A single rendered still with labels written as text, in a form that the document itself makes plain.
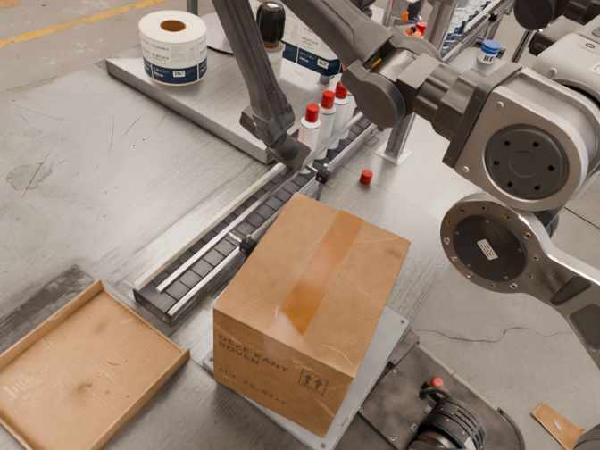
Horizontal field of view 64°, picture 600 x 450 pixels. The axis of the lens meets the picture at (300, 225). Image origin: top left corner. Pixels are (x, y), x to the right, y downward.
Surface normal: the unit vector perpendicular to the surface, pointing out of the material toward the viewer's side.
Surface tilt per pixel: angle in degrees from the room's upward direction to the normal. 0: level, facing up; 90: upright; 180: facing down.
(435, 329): 0
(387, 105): 109
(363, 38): 28
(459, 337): 0
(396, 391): 0
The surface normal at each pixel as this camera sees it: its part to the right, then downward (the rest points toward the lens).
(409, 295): 0.13, -0.66
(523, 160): -0.68, 0.49
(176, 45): 0.29, 0.74
